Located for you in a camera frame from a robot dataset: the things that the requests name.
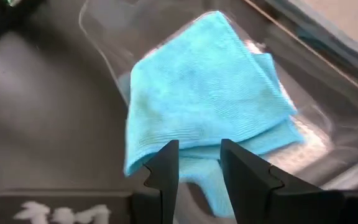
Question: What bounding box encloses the teal microfiber towel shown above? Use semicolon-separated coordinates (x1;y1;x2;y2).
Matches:
122;10;306;219

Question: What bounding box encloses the clear plastic bin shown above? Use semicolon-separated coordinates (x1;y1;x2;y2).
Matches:
78;0;358;200

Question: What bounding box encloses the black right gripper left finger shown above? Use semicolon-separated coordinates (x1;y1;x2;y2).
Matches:
0;139;180;224

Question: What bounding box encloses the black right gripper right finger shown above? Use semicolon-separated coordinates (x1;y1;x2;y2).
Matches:
220;138;358;224

